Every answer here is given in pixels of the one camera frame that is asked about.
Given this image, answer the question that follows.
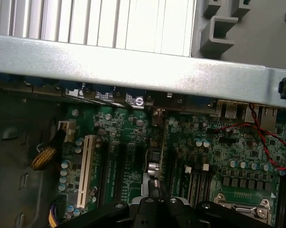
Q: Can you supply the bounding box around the green motherboard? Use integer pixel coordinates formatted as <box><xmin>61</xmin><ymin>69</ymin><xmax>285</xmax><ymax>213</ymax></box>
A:
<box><xmin>59</xmin><ymin>99</ymin><xmax>286</xmax><ymax>228</ymax></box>

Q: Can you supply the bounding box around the red black twisted wire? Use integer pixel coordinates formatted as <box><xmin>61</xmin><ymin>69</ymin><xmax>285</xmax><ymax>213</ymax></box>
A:
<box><xmin>214</xmin><ymin>103</ymin><xmax>286</xmax><ymax>172</ymax></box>

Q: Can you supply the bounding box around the main power wire bundle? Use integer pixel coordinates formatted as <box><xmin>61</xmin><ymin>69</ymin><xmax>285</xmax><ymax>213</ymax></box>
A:
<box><xmin>48</xmin><ymin>201</ymin><xmax>63</xmax><ymax>228</ymax></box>

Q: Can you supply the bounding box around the white PCI expansion slot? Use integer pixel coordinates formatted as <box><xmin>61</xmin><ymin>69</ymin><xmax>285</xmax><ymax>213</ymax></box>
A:
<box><xmin>76</xmin><ymin>134</ymin><xmax>96</xmax><ymax>208</ymax></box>

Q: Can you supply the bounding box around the braided yellow power wire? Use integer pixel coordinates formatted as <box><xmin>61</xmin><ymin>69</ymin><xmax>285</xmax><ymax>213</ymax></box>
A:
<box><xmin>30</xmin><ymin>120</ymin><xmax>76</xmax><ymax>172</ymax></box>

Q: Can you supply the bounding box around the metal CPU socket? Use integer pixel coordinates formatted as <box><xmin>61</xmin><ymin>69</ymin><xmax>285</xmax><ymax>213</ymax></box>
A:
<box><xmin>213</xmin><ymin>192</ymin><xmax>281</xmax><ymax>228</ymax></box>

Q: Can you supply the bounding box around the short black expansion slot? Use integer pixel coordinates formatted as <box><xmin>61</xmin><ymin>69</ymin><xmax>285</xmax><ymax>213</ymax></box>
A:
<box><xmin>134</xmin><ymin>144</ymin><xmax>145</xmax><ymax>167</ymax></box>

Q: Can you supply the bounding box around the open grey PC case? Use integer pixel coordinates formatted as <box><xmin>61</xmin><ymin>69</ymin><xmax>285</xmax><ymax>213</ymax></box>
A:
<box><xmin>0</xmin><ymin>33</ymin><xmax>286</xmax><ymax>228</ymax></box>

